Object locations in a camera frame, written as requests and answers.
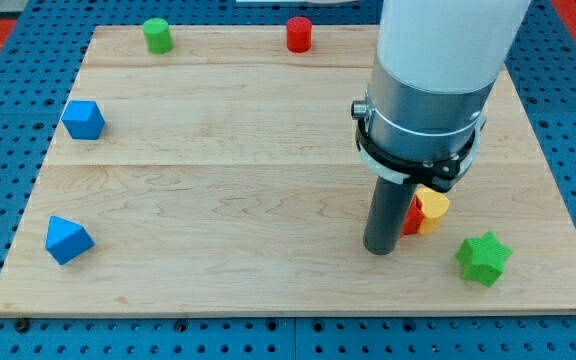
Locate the red star block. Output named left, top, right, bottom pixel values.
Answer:
left=400, top=195, right=424, bottom=237

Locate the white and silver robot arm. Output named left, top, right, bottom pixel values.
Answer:
left=352, top=0, right=530, bottom=192

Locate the yellow heart block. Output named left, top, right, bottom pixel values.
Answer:
left=415, top=188, right=451, bottom=235

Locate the green star block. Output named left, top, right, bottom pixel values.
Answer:
left=455, top=231, right=513, bottom=287

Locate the light wooden board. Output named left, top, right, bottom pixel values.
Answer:
left=0, top=26, right=576, bottom=318

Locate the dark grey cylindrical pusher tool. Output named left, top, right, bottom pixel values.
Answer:
left=363, top=177, right=416, bottom=255

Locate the red cylinder block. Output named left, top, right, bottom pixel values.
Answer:
left=286, top=16, right=313, bottom=53

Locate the green cylinder block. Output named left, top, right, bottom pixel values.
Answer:
left=142, top=18, right=174, bottom=54

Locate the blue hexagonal block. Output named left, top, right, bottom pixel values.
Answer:
left=61, top=100, right=105, bottom=140

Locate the blue triangular block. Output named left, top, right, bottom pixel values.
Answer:
left=45, top=216, right=95, bottom=265

